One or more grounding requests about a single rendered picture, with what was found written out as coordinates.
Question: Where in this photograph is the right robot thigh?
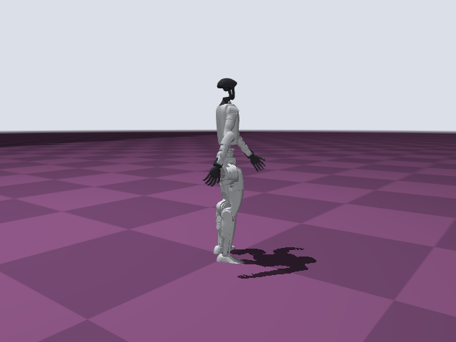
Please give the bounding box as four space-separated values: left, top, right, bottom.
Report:
221 163 244 219

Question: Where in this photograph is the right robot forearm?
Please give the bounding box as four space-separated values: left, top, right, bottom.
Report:
216 132 234 165

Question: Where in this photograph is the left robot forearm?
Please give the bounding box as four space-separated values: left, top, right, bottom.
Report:
237 136 252 157

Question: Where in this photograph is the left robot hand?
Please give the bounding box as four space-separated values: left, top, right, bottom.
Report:
245 149 266 172

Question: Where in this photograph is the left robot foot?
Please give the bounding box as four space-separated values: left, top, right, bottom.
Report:
214 243 234 254

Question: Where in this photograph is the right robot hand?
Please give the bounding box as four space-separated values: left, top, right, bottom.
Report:
203 157 223 187

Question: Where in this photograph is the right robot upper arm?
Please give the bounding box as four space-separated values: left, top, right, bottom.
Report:
223 105 239 143

